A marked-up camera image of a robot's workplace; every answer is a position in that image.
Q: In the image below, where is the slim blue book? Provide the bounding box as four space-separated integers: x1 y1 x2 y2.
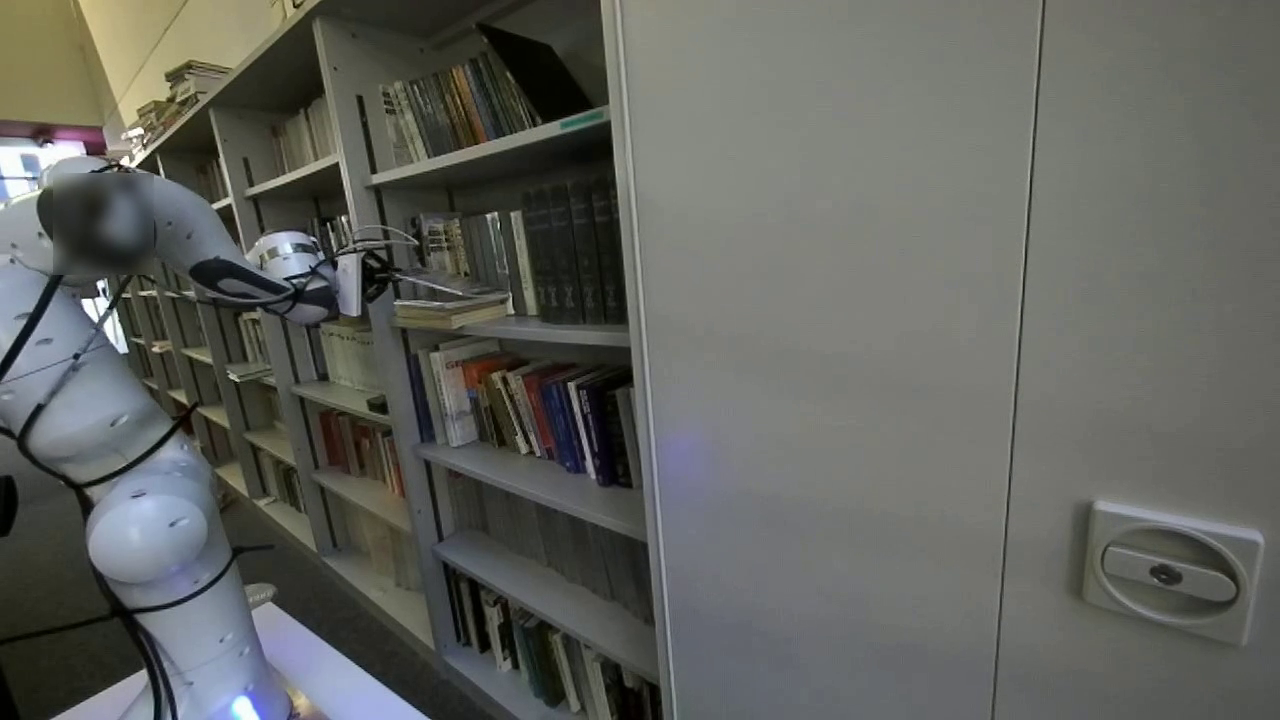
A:
539 376 591 480

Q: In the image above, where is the cardboard box stack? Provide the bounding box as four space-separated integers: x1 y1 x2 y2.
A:
131 57 238 134

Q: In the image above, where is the flat-lying cream book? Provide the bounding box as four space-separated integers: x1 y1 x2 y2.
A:
390 306 515 334

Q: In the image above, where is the white book dark lettering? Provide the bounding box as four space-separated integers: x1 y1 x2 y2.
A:
426 341 486 453

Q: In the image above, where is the cream patterned spine book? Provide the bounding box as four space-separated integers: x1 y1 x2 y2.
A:
411 211 463 283

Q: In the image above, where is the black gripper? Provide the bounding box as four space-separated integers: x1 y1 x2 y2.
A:
357 253 423 302

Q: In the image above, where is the grey metal bookshelf unit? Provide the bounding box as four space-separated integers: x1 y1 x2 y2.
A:
104 116 292 535
310 0 666 720
196 75 442 655

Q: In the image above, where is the flat-lying grey book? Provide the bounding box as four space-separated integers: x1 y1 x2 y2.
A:
390 293 515 319

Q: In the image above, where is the slim red book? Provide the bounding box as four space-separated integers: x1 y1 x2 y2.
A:
515 364 557 462

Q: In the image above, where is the grey cabinet turn handle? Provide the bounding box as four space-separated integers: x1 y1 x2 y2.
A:
1075 497 1267 650

